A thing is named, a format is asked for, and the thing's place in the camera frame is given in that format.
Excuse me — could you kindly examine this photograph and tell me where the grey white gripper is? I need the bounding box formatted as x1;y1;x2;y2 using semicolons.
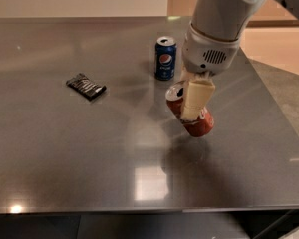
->
179;24;240;120

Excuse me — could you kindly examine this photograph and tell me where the red coca-cola can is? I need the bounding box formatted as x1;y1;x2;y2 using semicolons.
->
164;80;215;138

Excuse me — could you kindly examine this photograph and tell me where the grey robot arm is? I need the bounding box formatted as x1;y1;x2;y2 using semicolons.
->
181;0;299;120

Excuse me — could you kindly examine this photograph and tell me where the blue pepsi can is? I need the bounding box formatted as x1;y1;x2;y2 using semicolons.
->
154;36;177;81

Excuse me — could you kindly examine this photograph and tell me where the black snack bar wrapper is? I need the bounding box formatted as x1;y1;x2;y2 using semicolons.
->
66;73;107;101

